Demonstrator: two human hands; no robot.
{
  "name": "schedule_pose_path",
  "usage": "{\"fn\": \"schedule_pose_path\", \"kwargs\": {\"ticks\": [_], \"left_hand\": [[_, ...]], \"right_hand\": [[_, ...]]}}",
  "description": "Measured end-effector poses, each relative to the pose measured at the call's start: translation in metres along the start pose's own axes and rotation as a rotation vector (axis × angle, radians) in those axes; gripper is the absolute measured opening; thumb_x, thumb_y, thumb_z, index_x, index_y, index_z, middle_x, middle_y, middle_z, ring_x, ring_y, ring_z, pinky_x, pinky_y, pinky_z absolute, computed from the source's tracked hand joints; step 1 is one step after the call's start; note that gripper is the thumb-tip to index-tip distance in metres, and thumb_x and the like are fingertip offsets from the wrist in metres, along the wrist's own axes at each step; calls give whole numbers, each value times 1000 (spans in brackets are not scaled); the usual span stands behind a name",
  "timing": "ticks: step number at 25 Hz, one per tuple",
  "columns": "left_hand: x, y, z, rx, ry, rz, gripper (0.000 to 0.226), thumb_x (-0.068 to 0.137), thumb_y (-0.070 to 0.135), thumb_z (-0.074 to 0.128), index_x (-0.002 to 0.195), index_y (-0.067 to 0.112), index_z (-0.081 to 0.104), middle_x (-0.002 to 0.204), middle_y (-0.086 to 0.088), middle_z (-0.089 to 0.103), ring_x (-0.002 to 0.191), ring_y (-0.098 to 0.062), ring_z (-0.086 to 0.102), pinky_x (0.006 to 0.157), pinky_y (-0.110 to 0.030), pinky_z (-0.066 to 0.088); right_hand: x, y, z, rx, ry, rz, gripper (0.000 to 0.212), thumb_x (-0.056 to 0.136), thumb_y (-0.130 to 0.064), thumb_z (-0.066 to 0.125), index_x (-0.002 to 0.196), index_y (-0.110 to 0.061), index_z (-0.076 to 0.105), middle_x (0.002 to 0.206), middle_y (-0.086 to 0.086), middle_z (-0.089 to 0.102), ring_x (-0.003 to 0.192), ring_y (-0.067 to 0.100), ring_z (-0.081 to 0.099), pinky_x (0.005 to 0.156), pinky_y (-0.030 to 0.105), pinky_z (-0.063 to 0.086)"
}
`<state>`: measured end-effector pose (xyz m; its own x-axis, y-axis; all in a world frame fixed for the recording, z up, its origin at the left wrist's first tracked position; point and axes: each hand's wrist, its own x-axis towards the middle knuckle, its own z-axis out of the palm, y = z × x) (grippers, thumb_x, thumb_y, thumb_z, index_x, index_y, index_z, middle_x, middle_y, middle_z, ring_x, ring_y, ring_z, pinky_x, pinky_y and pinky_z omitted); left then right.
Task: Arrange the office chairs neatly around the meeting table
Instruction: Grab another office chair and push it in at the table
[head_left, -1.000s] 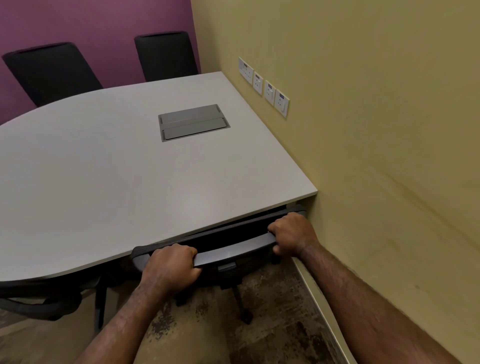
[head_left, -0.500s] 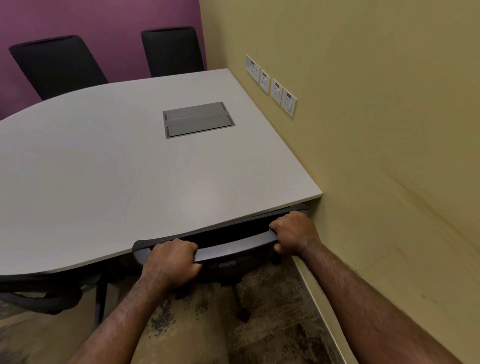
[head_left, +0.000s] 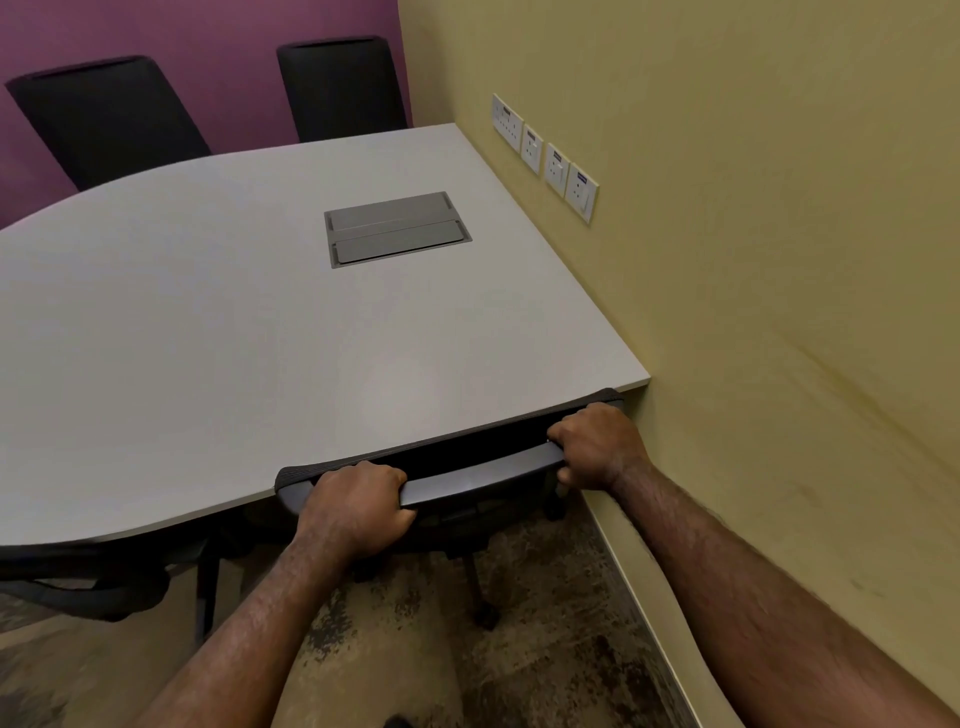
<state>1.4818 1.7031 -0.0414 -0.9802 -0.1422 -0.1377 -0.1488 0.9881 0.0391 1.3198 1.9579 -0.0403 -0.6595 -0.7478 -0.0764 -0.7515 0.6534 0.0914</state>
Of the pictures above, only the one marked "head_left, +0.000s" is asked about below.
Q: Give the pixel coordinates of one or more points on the person's right hand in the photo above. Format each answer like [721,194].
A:
[604,450]

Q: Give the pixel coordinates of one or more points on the person's left hand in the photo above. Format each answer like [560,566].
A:
[346,514]

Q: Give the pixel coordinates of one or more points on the person's right thumb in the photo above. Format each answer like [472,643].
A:
[571,474]

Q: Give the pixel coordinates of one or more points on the person's left thumb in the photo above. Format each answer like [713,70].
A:
[397,523]

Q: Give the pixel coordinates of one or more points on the black mesh office chair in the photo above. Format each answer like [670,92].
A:
[112,120]
[82,581]
[341,90]
[480,474]

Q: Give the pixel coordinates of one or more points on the person's left forearm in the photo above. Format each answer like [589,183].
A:
[247,637]

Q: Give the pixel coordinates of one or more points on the person's right forearm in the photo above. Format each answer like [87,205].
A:
[750,600]

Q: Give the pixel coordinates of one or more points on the white skirting board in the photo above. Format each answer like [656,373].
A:
[652,615]

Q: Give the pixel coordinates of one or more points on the black table leg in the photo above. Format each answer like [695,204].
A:
[208,600]

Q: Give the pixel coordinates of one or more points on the white wall socket plate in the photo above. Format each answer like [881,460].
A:
[556,169]
[581,193]
[507,122]
[532,149]

